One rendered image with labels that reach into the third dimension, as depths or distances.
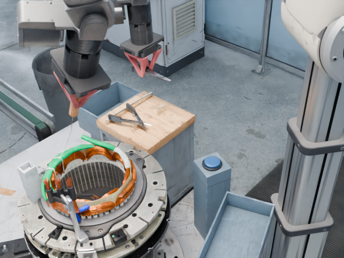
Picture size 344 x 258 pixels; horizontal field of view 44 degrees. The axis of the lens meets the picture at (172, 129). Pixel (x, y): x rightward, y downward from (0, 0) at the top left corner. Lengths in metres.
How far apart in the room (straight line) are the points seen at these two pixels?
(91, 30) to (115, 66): 3.03
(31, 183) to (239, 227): 0.44
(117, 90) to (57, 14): 0.75
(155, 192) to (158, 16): 2.34
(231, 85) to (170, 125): 2.18
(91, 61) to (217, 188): 0.53
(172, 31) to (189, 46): 0.27
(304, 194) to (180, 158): 0.37
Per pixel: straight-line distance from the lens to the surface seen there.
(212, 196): 1.09
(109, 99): 1.35
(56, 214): 0.91
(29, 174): 0.91
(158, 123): 1.15
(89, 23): 0.58
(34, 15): 0.64
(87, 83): 0.71
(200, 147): 2.70
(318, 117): 0.90
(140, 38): 1.07
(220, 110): 3.03
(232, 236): 0.93
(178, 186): 1.28
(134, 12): 1.04
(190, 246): 1.22
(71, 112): 0.82
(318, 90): 0.87
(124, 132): 1.13
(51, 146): 1.60
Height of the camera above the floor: 1.76
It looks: 38 degrees down
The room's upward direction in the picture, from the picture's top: 3 degrees counter-clockwise
